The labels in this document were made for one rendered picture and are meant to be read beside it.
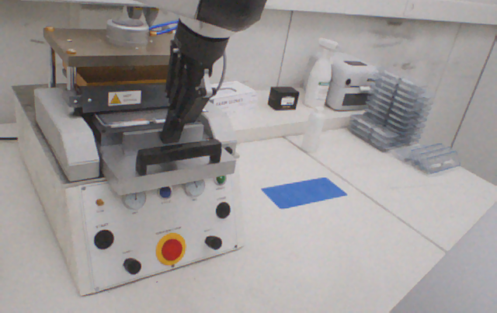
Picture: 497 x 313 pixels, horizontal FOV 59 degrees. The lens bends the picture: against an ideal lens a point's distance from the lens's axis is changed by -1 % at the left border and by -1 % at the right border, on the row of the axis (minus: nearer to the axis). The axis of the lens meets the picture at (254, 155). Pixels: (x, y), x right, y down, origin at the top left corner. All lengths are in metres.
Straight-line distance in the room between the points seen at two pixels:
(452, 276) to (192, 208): 0.47
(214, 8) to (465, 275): 0.53
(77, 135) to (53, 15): 0.64
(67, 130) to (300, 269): 0.52
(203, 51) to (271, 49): 1.12
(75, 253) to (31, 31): 0.74
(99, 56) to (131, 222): 0.29
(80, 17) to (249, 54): 0.79
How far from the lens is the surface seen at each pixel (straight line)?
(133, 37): 0.89
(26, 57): 1.39
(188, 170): 0.76
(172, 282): 0.85
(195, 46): 0.62
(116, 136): 0.81
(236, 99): 1.43
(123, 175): 0.72
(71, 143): 0.78
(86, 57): 0.81
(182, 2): 0.49
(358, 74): 1.68
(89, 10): 1.06
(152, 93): 0.86
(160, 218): 0.84
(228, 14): 0.48
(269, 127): 1.42
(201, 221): 0.88
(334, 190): 1.23
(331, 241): 1.04
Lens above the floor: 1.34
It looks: 27 degrees down
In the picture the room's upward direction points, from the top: 11 degrees clockwise
